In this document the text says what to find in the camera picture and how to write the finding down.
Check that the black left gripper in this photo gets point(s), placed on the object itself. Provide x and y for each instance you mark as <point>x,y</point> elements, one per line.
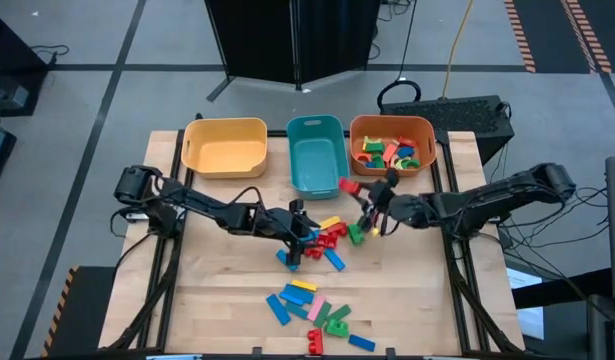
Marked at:
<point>282,225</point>

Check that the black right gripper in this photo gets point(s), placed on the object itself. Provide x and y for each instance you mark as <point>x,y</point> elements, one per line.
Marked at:
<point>402,210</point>

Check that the blue rectangular wooden block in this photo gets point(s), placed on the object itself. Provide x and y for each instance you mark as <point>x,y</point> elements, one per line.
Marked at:
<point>281,256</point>
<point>361,342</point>
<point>334,260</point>
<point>313,235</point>

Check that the red two-stud plastic brick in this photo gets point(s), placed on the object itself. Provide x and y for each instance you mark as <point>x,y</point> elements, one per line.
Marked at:
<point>348,185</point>
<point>315,341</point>

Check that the blue notched block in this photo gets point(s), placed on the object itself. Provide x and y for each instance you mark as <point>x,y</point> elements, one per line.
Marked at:
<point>369,165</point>

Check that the green rectangular wooden block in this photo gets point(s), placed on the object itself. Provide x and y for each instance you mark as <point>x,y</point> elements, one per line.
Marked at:
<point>373,147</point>
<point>377,161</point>

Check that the green plastic stud brick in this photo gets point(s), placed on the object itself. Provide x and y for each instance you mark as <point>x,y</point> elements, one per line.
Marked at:
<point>356,234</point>
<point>337,328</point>

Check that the pale green small block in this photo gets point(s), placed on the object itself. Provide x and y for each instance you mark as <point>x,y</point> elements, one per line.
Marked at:
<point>399,163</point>

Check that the orange-red long wooden block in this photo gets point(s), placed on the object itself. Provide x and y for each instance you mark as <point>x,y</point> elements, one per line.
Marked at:
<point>389,151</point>

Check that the yellow rectangular wooden block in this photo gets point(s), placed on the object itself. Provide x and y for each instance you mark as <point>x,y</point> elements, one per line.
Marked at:
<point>304,285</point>
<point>330,222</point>

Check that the green arch block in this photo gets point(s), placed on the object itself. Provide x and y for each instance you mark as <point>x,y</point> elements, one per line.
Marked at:
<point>411,163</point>

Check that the small blue block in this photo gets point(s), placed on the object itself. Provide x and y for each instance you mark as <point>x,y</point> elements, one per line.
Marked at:
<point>405,151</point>

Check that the wide blue wooden block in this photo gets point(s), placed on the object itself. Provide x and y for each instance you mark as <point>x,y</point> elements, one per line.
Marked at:
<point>298,295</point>

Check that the small red ribbed block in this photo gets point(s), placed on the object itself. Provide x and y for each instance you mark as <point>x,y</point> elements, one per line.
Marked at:
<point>406,141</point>

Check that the pink wooden block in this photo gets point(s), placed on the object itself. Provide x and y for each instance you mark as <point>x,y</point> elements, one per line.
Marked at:
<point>316,307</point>

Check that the teal wooden block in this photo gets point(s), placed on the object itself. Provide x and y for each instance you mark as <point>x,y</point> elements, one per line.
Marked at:
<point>297,311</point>

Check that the long blue wooden block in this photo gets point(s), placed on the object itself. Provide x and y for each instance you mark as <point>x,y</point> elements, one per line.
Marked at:
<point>278,309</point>

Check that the dark green long block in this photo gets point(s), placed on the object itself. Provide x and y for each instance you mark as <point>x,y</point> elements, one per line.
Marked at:
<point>323,316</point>

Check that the green long wooden block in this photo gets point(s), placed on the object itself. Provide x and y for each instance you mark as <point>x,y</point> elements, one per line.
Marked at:
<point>339,313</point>

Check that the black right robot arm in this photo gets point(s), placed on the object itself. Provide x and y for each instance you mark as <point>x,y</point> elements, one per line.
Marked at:
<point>497,195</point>

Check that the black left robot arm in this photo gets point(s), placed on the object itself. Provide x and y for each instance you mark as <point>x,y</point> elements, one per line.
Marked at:
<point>202,202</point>

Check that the teal plastic bin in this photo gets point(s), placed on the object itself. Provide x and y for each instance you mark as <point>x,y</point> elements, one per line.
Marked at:
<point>317,160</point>

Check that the orange plastic bin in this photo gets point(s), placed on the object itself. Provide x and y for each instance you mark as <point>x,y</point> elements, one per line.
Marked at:
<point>422,128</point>

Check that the black computer case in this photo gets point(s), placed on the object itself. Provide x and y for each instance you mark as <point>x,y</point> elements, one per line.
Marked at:
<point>447,117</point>

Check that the yellow plastic bin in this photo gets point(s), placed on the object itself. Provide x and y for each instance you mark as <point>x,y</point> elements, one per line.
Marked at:
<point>224,147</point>

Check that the black partition panel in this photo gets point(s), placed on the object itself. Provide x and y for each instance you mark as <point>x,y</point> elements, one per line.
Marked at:
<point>252,40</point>
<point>337,40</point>

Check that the white paper sheet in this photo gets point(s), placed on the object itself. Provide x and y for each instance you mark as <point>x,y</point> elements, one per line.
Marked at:
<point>529,300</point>

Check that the black striped floor mat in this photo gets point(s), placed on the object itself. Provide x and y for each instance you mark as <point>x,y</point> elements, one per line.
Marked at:
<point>87,310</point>

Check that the black cabinet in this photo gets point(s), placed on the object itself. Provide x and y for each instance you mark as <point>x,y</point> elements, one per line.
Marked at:
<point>12,60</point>

